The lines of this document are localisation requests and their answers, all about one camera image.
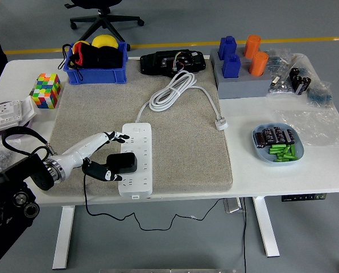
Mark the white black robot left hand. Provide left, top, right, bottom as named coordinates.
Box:
left=55, top=130, right=130, bottom=183

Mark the black plug adapter with cord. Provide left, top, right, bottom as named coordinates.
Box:
left=82, top=152, right=221, bottom=231

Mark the white power strip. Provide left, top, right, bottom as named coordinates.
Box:
left=117, top=122, right=154, bottom=199

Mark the white cover plate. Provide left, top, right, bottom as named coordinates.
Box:
left=20, top=95, right=36, bottom=126

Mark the colourful puzzle cube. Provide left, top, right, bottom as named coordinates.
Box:
left=30, top=73, right=63, bottom=109

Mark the blue plastic bin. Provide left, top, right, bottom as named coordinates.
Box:
left=64, top=42, right=129, bottom=85

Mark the white table leg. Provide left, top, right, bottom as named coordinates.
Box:
left=52, top=205, right=76, bottom=270
left=252, top=196, right=280, bottom=258

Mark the small yellow ball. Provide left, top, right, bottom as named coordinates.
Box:
left=72, top=41, right=90, bottom=53

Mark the grey-brown mat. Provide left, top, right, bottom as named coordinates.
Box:
left=41, top=56, right=234, bottom=197

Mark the large yellow ball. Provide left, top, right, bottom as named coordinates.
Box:
left=91, top=34, right=119, bottom=49

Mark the black open electronic device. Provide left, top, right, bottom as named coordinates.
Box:
left=139, top=48, right=207, bottom=77

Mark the black office chair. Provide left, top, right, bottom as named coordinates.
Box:
left=63, top=0, right=145, bottom=52

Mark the silver box under table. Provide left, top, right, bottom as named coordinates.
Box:
left=222, top=198, right=244, bottom=214

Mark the blue plastic block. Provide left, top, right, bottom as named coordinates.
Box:
left=222, top=53, right=241, bottom=79
left=217, top=35, right=238, bottom=61

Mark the grey holder block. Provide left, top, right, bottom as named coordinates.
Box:
left=209, top=47, right=270, bottom=68
left=216, top=63, right=275, bottom=100

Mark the light blue dish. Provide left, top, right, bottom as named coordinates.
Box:
left=251, top=122, right=305, bottom=166

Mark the black capacitor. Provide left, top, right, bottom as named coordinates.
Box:
left=255, top=132, right=268, bottom=148
left=262, top=128, right=275, bottom=143
left=272, top=127, right=286, bottom=143
left=283, top=129, right=296, bottom=144

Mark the orange plastic cylinder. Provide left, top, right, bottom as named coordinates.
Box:
left=248, top=51, right=270, bottom=76
left=243, top=34, right=262, bottom=59

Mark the clear bag of silver parts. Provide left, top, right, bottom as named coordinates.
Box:
left=266, top=72, right=297, bottom=96

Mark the clear bag of blue resistors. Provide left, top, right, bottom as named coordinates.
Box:
left=264, top=48, right=292, bottom=76

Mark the black table control panel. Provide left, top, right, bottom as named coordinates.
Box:
left=281, top=193, right=328, bottom=202

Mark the clear bag of black capacitors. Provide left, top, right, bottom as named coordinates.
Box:
left=287, top=53, right=315, bottom=96

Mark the empty clear plastic bag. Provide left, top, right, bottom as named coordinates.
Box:
left=274, top=106, right=339, bottom=148

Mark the clear bag of blue components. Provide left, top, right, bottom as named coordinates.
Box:
left=305, top=81, right=334, bottom=108

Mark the black red drawstring pouch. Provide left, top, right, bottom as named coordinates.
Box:
left=61, top=44, right=124, bottom=80

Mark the white power strip cord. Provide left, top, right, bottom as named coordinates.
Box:
left=135, top=71, right=230, bottom=131

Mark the thin black hanging cable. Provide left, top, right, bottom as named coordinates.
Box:
left=241, top=197, right=249, bottom=273

